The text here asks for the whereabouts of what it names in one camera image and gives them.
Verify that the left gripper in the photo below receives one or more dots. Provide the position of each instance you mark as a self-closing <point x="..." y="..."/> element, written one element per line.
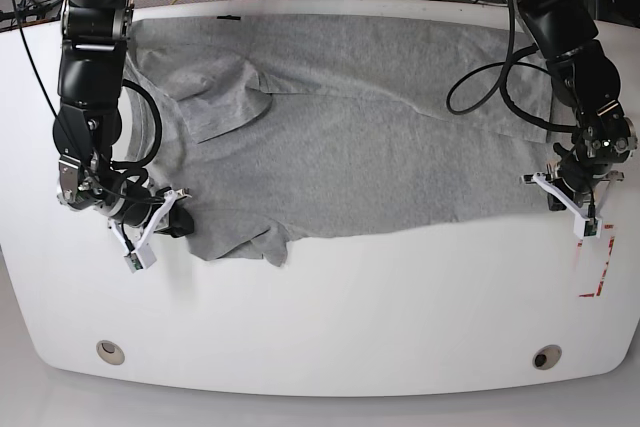
<point x="568" y="186"/>

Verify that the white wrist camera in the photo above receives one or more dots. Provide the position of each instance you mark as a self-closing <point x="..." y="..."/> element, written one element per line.
<point x="587" y="227"/>
<point x="139" y="255"/>

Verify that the left table grommet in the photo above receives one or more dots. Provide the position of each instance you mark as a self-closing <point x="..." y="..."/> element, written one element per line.
<point x="110" y="353"/>

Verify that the grey T-shirt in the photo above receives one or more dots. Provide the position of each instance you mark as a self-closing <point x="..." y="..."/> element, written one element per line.
<point x="294" y="126"/>

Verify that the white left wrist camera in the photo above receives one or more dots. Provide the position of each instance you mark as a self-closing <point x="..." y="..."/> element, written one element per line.
<point x="587" y="227"/>

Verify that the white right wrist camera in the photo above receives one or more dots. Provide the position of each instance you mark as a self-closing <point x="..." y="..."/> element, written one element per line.
<point x="139" y="255"/>

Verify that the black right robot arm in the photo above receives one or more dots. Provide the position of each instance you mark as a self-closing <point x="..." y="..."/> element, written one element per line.
<point x="88" y="123"/>

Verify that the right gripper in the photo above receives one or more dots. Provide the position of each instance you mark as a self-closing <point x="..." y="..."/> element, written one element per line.
<point x="136" y="207"/>

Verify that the table grommet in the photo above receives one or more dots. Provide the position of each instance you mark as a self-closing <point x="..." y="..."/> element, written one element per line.
<point x="547" y="357"/>
<point x="110" y="353"/>

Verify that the red tape rectangle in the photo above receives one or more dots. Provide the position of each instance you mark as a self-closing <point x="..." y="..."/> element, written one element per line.
<point x="591" y="264"/>

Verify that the right table grommet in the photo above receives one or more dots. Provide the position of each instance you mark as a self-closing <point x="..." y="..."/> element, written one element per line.
<point x="547" y="357"/>

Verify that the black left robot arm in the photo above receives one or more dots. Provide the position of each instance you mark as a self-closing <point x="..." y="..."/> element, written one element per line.
<point x="583" y="79"/>

